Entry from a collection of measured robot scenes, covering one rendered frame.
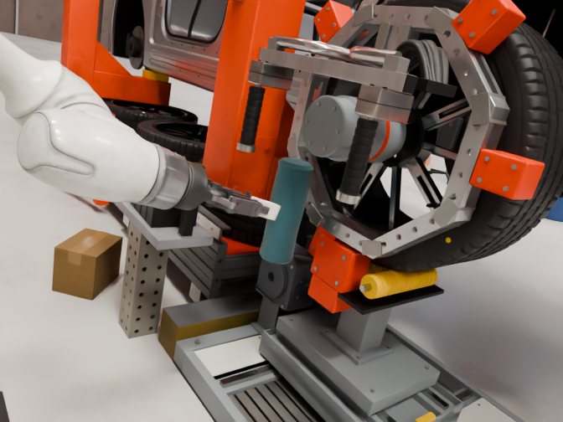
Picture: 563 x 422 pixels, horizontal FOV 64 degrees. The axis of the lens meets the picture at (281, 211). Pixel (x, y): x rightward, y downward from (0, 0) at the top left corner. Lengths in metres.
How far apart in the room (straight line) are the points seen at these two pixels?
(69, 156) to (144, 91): 2.70
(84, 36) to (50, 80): 2.42
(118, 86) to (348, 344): 2.37
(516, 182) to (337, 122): 0.35
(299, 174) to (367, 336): 0.52
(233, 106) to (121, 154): 0.77
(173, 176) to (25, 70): 0.24
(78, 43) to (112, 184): 2.54
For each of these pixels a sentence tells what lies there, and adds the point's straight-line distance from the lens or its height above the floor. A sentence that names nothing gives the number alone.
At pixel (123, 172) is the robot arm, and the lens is 0.60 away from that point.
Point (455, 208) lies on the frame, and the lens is 0.92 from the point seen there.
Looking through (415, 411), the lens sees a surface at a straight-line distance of 1.39.
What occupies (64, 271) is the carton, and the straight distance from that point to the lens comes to 1.82.
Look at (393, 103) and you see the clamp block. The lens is 0.79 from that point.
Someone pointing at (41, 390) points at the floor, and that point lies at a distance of 1.46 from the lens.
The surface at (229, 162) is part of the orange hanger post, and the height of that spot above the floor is 0.65.
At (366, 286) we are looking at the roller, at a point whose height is 0.52.
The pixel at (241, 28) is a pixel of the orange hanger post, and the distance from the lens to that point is 1.35.
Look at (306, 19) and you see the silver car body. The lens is 4.00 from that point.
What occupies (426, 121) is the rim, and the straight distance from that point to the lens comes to 1.10.
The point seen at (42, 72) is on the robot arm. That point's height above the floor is 0.87.
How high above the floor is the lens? 0.95
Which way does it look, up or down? 18 degrees down
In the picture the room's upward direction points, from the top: 13 degrees clockwise
